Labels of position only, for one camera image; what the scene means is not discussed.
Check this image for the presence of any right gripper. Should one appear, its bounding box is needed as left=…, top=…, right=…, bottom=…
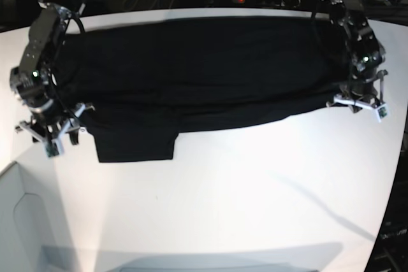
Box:
left=15, top=100, right=95, bottom=146

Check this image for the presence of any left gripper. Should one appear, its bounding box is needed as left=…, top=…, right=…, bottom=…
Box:
left=326, top=69, right=388, bottom=113

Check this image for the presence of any black T-shirt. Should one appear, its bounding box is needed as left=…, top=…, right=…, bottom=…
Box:
left=53, top=17, right=348, bottom=163

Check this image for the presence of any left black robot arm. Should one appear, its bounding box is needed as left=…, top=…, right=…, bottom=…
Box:
left=320, top=0, right=389, bottom=120

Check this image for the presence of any grey robot base cover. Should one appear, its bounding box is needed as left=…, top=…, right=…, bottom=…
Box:
left=1, top=162, right=69, bottom=271

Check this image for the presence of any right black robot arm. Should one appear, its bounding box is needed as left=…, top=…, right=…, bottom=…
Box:
left=10, top=0, right=93, bottom=157

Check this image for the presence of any black power strip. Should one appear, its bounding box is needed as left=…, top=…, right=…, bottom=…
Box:
left=210, top=0, right=302, bottom=10

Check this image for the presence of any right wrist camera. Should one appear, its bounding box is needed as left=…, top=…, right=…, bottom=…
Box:
left=44, top=141, right=64, bottom=158

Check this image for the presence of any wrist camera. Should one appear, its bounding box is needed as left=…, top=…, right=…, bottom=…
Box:
left=374, top=103, right=389, bottom=122
left=44, top=141, right=64, bottom=158

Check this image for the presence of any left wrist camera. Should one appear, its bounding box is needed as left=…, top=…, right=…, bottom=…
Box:
left=374, top=103, right=389, bottom=122

